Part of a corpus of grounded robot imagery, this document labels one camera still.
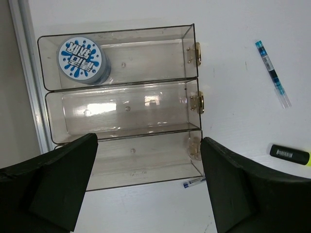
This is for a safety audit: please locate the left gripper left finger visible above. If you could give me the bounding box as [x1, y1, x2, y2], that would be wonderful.
[0, 133, 98, 233]

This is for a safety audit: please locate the clear three-compartment organizer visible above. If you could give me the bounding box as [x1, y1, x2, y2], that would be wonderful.
[37, 24, 204, 191]

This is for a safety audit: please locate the aluminium left rail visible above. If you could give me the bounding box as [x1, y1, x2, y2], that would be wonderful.
[8, 0, 53, 153]

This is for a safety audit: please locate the blue refill pen top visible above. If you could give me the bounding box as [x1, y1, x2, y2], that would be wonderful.
[255, 40, 291, 109]

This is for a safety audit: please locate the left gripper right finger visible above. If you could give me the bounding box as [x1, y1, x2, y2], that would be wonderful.
[200, 137, 311, 233]

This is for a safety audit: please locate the yellow highlighter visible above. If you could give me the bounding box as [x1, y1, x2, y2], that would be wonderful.
[269, 144, 311, 166]

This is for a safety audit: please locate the blue pen near organizer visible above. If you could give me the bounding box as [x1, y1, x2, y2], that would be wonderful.
[183, 177, 206, 188]

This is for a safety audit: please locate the blue slime jar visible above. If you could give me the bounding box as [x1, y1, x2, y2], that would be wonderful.
[57, 36, 111, 85]

